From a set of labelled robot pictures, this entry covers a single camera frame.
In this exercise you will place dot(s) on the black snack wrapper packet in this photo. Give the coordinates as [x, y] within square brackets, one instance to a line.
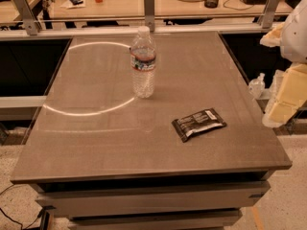
[194, 124]

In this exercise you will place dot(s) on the small clear plastic bottle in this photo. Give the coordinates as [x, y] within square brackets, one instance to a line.
[257, 86]

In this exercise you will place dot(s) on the clear plastic water bottle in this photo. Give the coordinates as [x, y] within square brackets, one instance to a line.
[142, 62]

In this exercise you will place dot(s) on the grey metal right bracket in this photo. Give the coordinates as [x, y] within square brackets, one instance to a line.
[266, 18]

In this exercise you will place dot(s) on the black mesh pen cup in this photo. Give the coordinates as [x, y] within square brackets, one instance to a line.
[211, 4]

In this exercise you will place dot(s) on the grey metal left bracket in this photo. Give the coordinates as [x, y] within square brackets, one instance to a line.
[30, 22]

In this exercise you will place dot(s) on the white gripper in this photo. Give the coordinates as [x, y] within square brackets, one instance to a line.
[295, 35]

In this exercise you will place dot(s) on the grey metal bracket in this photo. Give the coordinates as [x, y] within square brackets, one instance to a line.
[30, 22]
[149, 14]
[266, 18]

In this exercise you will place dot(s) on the grey metal center bracket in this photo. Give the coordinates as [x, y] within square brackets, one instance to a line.
[149, 14]

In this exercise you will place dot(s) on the grey table drawer base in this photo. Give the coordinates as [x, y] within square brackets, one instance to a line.
[211, 201]

